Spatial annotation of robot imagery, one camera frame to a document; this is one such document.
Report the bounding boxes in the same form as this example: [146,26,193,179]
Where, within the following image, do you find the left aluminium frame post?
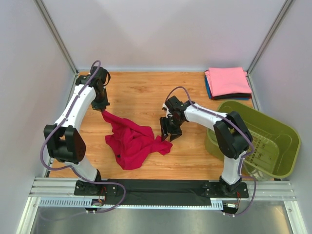
[34,0,78,75]

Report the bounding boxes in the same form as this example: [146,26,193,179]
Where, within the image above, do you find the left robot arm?
[43,66,111,196]

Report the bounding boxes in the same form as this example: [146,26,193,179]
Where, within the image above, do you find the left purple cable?
[39,59,127,220]

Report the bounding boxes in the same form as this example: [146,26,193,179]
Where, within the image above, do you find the olive green plastic basket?
[217,100,301,181]

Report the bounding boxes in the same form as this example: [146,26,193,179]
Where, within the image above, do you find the pink folded t shirt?
[204,67,252,98]

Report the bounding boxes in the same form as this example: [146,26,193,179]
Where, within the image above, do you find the black folded t shirt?
[214,93,252,100]

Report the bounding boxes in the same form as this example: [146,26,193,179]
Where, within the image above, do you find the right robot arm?
[159,96,253,197]

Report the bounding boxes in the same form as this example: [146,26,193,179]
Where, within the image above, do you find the aluminium frame post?
[246,0,295,75]
[34,0,78,75]

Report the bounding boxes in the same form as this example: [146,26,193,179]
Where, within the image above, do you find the right aluminium frame post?
[246,0,295,75]

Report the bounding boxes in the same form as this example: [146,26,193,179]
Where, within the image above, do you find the crimson red t shirt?
[102,111,172,170]

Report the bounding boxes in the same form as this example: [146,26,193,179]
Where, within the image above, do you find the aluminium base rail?
[29,178,296,210]

